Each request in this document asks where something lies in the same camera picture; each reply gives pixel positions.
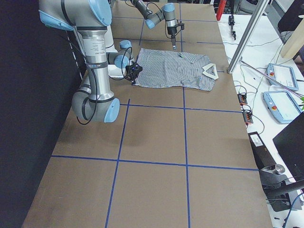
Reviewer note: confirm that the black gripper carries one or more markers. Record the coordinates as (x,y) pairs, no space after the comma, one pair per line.
(133,78)
(171,32)

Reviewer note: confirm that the striped polo shirt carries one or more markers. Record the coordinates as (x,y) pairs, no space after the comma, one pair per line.
(164,69)

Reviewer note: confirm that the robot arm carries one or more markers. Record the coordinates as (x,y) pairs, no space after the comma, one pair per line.
(94,100)
(167,13)

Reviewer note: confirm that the red cylinder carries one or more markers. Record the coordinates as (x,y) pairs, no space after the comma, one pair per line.
(220,9)

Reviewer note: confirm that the orange connector block one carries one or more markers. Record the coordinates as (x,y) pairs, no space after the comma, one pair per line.
(242,98)

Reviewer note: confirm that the reacher grabber stick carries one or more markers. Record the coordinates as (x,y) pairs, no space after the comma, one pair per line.
(274,81)

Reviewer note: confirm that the orange connector block two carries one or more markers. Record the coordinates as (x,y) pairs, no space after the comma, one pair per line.
(247,116)

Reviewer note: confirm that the upper teach pendant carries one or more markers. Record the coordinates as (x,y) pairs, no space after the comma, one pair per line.
(284,75)

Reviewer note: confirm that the teach pendant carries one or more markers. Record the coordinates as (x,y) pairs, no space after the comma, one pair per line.
(284,75)
(282,106)

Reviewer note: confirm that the lower teach pendant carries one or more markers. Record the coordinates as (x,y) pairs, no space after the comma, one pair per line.
(282,106)

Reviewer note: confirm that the black box with label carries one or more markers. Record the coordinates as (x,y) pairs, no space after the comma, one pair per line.
(262,156)

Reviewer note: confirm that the black monitor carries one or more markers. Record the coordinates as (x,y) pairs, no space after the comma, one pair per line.
(290,146)

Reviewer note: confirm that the black clamp with knob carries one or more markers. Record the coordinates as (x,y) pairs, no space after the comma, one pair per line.
(280,191)

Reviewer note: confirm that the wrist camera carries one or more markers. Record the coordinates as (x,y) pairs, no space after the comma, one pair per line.
(181,25)

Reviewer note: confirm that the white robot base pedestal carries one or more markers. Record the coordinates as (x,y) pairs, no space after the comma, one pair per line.
(110,47)

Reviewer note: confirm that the aluminium frame post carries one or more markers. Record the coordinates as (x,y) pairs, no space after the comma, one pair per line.
(260,8)

